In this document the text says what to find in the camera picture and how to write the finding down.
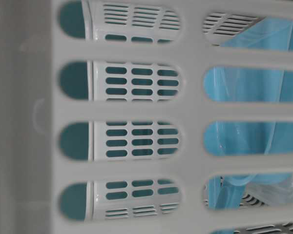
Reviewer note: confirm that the white plastic shopping basket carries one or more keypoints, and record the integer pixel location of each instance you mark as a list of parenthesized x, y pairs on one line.
[(34, 110)]

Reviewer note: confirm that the light blue plastic dustpan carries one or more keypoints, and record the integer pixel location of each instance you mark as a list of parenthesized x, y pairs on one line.
[(237, 84)]

